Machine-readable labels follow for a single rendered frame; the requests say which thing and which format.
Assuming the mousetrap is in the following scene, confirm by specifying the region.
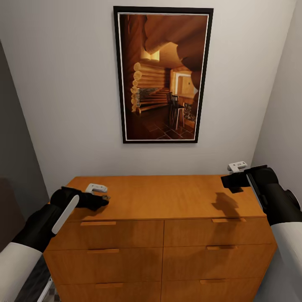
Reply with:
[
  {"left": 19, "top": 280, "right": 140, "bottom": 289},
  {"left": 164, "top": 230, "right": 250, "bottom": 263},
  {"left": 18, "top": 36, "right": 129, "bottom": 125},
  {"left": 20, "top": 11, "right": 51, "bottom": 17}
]
[
  {"left": 89, "top": 195, "right": 111, "bottom": 211},
  {"left": 229, "top": 187, "right": 244, "bottom": 194}
]

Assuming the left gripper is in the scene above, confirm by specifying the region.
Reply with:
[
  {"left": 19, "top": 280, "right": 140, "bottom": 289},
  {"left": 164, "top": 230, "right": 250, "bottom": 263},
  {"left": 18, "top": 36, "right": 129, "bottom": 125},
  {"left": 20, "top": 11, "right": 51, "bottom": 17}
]
[{"left": 82, "top": 193, "right": 109, "bottom": 209}]

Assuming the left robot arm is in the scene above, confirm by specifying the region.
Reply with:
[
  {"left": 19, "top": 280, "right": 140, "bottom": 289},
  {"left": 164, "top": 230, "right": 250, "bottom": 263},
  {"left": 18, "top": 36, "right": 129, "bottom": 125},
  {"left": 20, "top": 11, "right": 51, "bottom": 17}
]
[{"left": 0, "top": 183, "right": 109, "bottom": 302}]

